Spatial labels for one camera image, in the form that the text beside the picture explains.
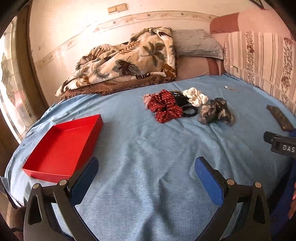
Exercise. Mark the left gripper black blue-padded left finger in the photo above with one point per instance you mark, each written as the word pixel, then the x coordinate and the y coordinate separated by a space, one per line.
pixel 40 219

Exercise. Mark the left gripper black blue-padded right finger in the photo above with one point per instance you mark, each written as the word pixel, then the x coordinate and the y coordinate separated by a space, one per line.
pixel 253 221

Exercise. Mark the grey black sheer scrunchie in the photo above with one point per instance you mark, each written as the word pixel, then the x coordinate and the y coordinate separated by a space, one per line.
pixel 216 110

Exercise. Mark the red tray box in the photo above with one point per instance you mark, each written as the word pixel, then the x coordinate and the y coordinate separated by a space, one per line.
pixel 64 149

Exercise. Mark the white patterned scrunchie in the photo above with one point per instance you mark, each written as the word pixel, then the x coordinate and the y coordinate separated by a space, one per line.
pixel 195 97

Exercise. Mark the red polka dot scrunchie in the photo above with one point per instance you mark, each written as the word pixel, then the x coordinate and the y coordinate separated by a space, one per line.
pixel 164 105

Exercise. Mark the red white checked scrunchie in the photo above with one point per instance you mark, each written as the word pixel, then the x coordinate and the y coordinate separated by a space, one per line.
pixel 146 100

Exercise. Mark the person's right hand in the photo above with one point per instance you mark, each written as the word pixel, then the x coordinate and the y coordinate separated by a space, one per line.
pixel 293 204

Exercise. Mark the brown patterned hair clip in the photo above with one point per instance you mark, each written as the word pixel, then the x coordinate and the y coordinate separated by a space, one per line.
pixel 281 119

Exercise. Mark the small silver hairpin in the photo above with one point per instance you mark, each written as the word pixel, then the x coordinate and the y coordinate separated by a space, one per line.
pixel 229 88

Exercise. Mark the striped floral cushion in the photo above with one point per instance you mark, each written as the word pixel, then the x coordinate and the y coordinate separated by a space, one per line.
pixel 264 60

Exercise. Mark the blue bed sheet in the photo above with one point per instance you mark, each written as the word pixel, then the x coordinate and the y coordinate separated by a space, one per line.
pixel 146 187

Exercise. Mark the pink headboard cushion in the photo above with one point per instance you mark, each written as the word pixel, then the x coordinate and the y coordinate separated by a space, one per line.
pixel 254 20

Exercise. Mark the grey pillow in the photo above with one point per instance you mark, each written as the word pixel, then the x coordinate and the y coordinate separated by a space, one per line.
pixel 196 43

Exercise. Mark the brown fringed blanket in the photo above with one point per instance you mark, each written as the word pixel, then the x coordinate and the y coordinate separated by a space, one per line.
pixel 116 85

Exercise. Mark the floral leaf blanket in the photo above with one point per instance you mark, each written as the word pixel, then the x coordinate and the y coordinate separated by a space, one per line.
pixel 148 52

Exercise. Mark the beige wall switch plate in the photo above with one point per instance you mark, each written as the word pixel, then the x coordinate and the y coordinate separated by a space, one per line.
pixel 118 8

